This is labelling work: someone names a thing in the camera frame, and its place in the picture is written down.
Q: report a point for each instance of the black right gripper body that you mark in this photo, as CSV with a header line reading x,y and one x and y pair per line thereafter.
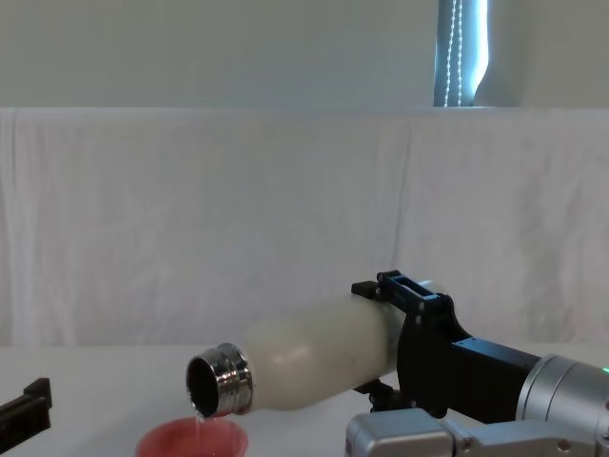
x,y
438,362

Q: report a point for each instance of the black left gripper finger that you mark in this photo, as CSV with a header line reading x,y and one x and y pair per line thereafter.
x,y
38,392

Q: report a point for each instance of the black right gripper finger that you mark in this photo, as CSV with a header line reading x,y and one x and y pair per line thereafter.
x,y
394,296
383,397

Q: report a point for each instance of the cream vacuum bottle steel neck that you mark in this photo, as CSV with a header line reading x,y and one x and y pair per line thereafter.
x,y
309,357

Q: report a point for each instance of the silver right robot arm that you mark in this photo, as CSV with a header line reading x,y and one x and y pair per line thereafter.
x,y
561,390

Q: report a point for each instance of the white table cloth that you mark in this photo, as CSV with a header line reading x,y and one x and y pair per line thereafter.
x,y
95,381

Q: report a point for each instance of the pink plastic cup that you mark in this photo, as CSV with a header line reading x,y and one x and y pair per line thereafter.
x,y
157,443

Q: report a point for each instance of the white backdrop curtain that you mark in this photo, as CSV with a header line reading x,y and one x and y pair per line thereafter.
x,y
190,214

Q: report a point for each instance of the pale hanging curtain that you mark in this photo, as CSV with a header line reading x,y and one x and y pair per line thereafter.
x,y
547,47
214,47

